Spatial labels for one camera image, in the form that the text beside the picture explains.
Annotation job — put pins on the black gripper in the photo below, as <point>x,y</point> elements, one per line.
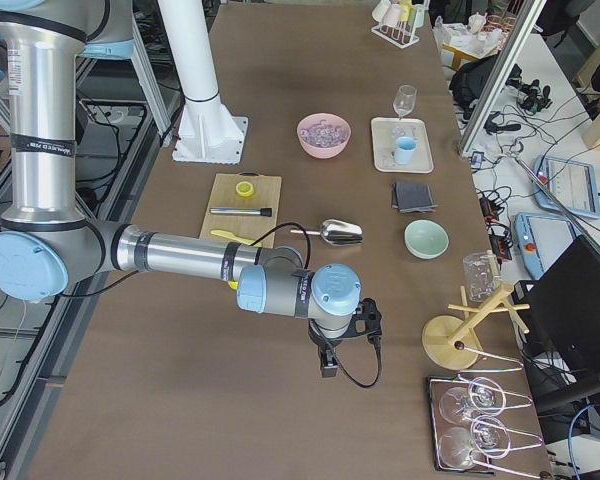
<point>325,347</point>

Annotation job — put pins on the metal ice scoop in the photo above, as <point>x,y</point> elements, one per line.
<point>336,232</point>

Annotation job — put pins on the pink bowl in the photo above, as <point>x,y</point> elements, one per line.
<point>322,153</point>

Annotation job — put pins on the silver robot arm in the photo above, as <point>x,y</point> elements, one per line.
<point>47,244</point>

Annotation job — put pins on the pile of clear ice cubes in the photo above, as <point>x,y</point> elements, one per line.
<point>324,134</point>

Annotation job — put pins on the blue cup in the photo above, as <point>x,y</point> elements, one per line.
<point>404,149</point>

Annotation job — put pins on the white cup rack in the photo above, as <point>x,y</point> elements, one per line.
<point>405,34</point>

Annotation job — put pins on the pink cup on rack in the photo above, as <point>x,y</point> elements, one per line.
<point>392,16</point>

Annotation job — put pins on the wooden mug tree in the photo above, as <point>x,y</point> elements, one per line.
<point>451,342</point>

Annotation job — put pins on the upper lying wine glass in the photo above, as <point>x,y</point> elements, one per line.
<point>475,397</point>

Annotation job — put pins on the lying wine glass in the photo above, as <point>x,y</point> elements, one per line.
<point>475,397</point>
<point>484,440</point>

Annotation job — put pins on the black tray with glasses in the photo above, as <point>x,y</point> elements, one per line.
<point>435,387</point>

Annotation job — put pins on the lower lying wine glass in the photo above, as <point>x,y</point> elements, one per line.
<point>484,440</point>

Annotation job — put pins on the green bowl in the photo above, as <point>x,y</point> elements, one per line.
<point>425,239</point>

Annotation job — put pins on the glass mug on tree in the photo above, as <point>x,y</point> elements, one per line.
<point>482,275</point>

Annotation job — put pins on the wooden cutting board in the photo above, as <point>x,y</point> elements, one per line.
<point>266,195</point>

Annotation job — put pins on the dark grey folded cloth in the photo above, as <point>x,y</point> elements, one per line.
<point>409,197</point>

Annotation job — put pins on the half lemon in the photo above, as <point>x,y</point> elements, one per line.
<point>245,189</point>

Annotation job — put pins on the cream serving tray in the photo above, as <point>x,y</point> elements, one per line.
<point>384,133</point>

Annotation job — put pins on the black monitor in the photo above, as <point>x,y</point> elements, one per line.
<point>564,318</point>

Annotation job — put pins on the lower blue teach pendant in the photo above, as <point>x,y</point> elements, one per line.
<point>541,239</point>

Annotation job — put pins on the blue teach pendant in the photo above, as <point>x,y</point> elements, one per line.
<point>572,182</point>
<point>541,239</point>

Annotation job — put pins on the white column with base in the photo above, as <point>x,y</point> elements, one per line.
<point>208,132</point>

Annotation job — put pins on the standing wine glass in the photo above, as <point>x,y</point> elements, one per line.
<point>404,100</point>

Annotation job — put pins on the upper blue teach pendant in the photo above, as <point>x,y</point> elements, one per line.
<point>572,182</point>

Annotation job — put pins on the black backpack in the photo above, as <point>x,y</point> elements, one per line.
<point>468,83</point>

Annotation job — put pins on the aluminium frame post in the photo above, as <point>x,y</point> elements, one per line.
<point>525,21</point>

